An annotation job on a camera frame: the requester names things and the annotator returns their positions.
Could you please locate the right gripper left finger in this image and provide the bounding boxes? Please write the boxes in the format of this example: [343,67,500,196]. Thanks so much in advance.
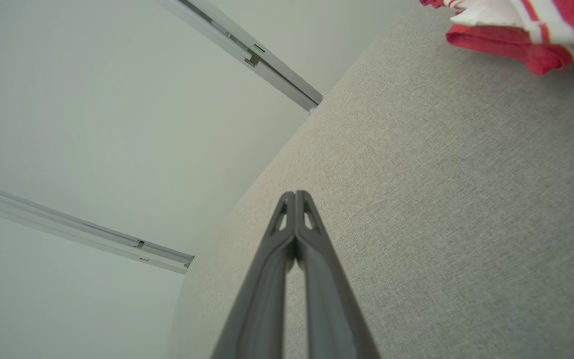
[211,191,297,359]

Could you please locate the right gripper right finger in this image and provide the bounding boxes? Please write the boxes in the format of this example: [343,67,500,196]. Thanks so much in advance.
[295,190,382,359]

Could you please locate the grey fabric sofa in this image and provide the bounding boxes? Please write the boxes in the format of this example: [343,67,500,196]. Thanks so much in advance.
[165,0,574,359]

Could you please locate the red basketball jersey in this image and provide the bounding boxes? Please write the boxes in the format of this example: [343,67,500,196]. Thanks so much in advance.
[419,0,574,86]

